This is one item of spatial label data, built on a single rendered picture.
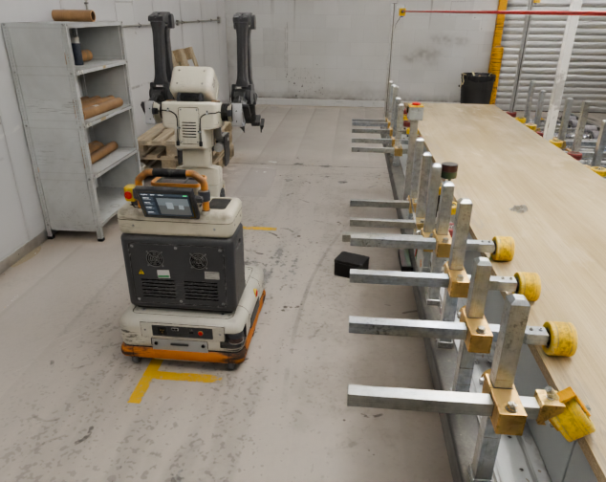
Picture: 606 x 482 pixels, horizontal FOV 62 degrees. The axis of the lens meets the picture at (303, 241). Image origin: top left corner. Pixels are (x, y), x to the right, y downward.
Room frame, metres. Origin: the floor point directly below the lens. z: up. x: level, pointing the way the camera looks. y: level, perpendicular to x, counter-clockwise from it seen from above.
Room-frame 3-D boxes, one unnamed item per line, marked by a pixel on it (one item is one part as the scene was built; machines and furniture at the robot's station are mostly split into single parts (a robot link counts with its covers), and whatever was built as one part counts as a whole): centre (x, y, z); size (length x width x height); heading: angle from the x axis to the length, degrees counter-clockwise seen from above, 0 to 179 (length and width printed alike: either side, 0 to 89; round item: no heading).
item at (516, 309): (0.80, -0.40, 0.93); 0.04 x 0.04 x 0.48; 85
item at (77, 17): (4.12, 1.73, 1.59); 0.30 x 0.08 x 0.08; 85
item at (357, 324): (1.01, -0.36, 0.95); 0.50 x 0.04 x 0.04; 85
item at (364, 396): (0.77, -0.27, 0.95); 0.36 x 0.03 x 0.03; 85
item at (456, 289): (1.28, -0.44, 0.95); 0.14 x 0.06 x 0.05; 175
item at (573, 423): (0.75, -0.52, 0.93); 0.09 x 0.08 x 0.09; 85
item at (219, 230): (2.27, 0.57, 0.59); 0.55 x 0.34 x 0.83; 84
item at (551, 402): (0.75, -0.50, 0.95); 0.10 x 0.04 x 0.10; 85
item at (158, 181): (2.25, 0.58, 0.87); 0.23 x 0.15 x 0.11; 84
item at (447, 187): (1.55, -0.46, 0.91); 0.04 x 0.04 x 0.48; 85
